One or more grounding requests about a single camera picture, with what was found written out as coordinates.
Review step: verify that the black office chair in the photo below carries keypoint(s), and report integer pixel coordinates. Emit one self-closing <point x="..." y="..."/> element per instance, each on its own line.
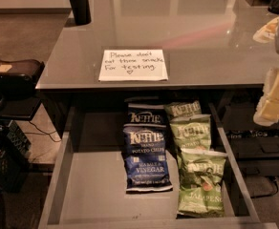
<point x="18" y="79"/>

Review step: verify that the rear green Kettle chip bag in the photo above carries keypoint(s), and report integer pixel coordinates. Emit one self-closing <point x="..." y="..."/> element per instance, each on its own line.
<point x="181" y="109"/>

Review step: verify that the green kettle chip bag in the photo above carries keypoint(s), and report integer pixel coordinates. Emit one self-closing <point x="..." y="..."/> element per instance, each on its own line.
<point x="192" y="132"/>
<point x="181" y="109"/>

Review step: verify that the black plastic crate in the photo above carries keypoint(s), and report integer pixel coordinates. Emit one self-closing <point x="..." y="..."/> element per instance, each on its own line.
<point x="14" y="151"/>

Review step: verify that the rear blue Kettle chip bag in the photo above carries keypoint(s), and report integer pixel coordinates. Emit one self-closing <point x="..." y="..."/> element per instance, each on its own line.
<point x="146" y="114"/>

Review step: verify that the front blue Kettle chip bag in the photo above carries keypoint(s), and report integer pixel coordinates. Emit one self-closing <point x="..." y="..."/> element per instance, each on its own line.
<point x="144" y="157"/>

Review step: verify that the blue kettle chip bag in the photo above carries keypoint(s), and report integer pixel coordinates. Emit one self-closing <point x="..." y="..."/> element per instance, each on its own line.
<point x="146" y="114"/>
<point x="144" y="157"/>

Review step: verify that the middle green Kettle chip bag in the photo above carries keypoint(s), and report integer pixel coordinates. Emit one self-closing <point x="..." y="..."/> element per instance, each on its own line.
<point x="192" y="132"/>

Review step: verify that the front green jalapeno chip bag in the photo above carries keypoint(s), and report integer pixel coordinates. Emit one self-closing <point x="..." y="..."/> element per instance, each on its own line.
<point x="201" y="175"/>

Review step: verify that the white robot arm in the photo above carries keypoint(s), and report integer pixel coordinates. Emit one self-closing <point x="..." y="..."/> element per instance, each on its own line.
<point x="267" y="110"/>

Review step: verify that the white handwritten paper note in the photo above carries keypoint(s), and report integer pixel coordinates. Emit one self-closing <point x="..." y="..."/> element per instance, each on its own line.
<point x="133" y="65"/>

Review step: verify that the black cylindrical post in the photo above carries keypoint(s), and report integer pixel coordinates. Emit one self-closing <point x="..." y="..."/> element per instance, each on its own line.
<point x="81" y="11"/>

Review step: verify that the open grey drawer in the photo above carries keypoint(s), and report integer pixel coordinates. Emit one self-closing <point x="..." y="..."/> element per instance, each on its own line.
<point x="88" y="187"/>

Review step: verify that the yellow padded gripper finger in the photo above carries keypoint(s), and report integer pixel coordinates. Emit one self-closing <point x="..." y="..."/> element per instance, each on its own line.
<point x="267" y="110"/>
<point x="267" y="32"/>

